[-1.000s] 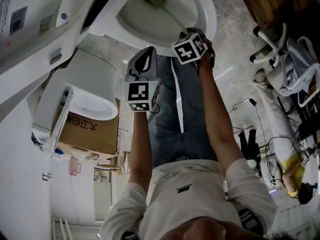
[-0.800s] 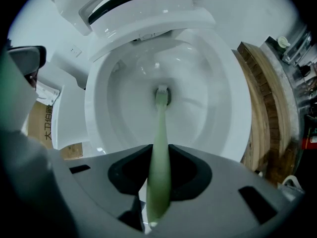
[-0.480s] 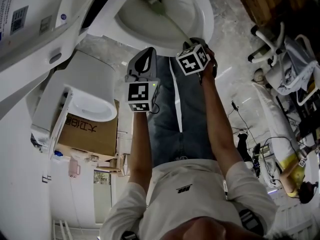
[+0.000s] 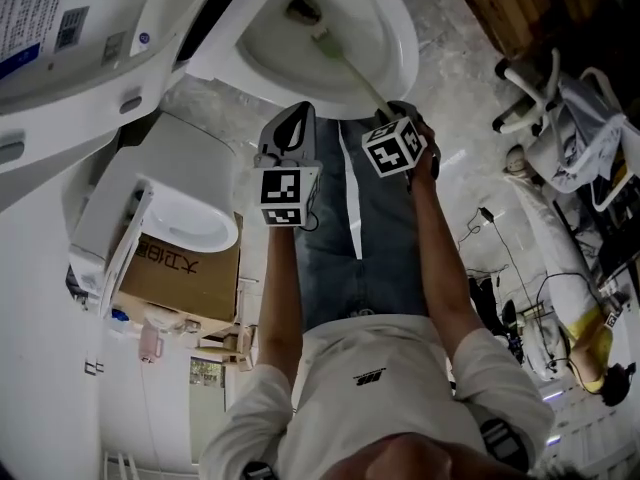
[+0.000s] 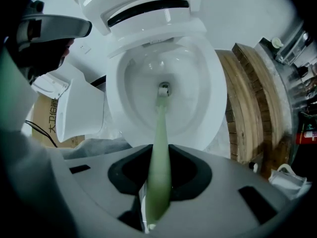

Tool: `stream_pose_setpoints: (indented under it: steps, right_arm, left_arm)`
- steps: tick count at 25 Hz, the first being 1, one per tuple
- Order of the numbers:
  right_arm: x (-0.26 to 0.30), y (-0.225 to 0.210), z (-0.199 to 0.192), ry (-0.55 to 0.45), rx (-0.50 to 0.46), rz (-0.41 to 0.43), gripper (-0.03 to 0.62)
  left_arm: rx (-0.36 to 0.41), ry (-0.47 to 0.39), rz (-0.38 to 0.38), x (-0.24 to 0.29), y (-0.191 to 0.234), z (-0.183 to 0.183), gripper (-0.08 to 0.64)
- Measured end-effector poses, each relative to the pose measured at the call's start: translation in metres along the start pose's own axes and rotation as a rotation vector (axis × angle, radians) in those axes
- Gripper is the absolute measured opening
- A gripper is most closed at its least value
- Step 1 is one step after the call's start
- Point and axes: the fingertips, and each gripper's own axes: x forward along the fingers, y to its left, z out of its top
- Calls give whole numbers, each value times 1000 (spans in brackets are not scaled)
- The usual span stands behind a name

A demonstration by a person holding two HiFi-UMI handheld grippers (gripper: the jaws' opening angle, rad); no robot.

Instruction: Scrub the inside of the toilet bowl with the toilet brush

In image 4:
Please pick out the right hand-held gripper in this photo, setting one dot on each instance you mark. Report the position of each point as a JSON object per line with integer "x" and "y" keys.
{"x": 392, "y": 150}

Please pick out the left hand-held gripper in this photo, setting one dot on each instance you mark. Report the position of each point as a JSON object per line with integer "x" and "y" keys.
{"x": 285, "y": 193}

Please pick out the white smart toilet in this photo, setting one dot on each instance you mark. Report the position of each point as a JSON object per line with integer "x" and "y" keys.
{"x": 380, "y": 43}

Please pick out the pale green toilet brush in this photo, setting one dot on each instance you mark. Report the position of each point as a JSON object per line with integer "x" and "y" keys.
{"x": 330, "y": 45}

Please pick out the person's left forearm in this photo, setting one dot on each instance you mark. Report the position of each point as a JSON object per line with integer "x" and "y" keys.
{"x": 280, "y": 313}

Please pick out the person's right forearm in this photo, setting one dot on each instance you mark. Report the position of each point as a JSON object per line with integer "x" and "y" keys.
{"x": 445, "y": 278}

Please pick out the compact white toilet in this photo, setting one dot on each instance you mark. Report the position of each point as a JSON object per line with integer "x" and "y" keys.
{"x": 185, "y": 158}

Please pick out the black power adapter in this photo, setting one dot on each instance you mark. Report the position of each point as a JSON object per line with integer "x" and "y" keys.
{"x": 485, "y": 213}

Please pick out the person's blue jeans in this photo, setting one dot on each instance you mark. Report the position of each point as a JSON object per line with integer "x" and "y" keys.
{"x": 330, "y": 268}

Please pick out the white office chair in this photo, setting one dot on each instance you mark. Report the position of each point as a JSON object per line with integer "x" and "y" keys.
{"x": 540, "y": 93}

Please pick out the dark wooden steps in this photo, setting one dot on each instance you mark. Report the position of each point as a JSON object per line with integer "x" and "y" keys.
{"x": 520, "y": 3}

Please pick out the brown cardboard box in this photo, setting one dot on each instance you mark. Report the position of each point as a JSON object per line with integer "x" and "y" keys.
{"x": 200, "y": 288}

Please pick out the grey clothing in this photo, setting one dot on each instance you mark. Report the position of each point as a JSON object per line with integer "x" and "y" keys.
{"x": 595, "y": 138}

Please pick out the long white wrapped bundle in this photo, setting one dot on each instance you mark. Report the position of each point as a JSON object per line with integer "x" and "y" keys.
{"x": 555, "y": 238}

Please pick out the wooden stool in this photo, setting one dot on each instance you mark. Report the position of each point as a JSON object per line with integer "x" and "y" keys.
{"x": 240, "y": 348}

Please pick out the pink bottle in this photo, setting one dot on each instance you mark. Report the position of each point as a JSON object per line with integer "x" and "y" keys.
{"x": 150, "y": 340}

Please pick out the person's white shirt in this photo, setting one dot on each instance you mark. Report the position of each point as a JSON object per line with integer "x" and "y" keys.
{"x": 380, "y": 408}

